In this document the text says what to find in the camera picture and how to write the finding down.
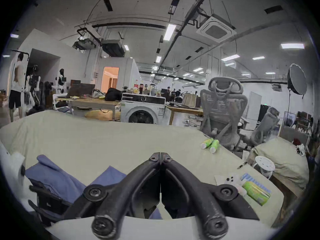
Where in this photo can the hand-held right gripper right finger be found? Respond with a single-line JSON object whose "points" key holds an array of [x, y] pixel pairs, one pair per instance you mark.
{"points": [[197, 196]]}

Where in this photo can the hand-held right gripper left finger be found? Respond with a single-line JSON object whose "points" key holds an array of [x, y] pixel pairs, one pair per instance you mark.
{"points": [[117, 196]]}

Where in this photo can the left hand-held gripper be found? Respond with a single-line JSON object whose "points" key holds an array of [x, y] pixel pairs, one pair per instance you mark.
{"points": [[11, 184]]}

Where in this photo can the blue shirt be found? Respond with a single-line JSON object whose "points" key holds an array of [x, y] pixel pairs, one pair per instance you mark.
{"points": [[65, 181]]}

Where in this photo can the white paper with black dots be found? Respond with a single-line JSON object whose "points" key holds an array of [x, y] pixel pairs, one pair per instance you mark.
{"points": [[228, 179]]}

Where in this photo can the green and white tube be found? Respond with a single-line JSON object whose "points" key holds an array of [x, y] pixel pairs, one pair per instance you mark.
{"points": [[207, 143], [214, 146]]}

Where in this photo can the black pen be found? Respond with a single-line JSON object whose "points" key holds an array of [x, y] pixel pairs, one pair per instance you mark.
{"points": [[242, 165]]}

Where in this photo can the green packet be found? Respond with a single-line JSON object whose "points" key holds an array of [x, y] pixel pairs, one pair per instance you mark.
{"points": [[256, 193]]}

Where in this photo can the bed with beige sheet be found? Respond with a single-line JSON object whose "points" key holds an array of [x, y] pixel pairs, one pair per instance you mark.
{"points": [[100, 139]]}

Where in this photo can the large grey mesh office chair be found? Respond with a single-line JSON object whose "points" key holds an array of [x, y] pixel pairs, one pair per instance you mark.
{"points": [[223, 111]]}

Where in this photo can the white washing machine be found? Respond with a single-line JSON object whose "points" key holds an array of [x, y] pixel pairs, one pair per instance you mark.
{"points": [[142, 110]]}

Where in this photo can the wooden table with bag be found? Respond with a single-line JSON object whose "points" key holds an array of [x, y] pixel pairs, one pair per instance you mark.
{"points": [[186, 106]]}

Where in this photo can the low table with beige sheet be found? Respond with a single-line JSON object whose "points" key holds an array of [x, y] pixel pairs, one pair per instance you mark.
{"points": [[285, 159]]}

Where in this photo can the small grey office chair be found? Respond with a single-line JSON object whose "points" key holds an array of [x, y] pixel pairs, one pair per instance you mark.
{"points": [[265, 127]]}

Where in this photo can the long wooden table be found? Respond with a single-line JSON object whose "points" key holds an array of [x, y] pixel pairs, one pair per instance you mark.
{"points": [[87, 102]]}

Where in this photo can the group of people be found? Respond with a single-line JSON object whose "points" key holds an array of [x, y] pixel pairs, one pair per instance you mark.
{"points": [[173, 93]]}

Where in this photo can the dark shelf with clutter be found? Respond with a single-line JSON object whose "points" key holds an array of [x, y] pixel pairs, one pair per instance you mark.
{"points": [[303, 122]]}

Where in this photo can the round studio lamp on stand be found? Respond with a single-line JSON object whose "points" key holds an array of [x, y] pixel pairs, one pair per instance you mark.
{"points": [[296, 79]]}

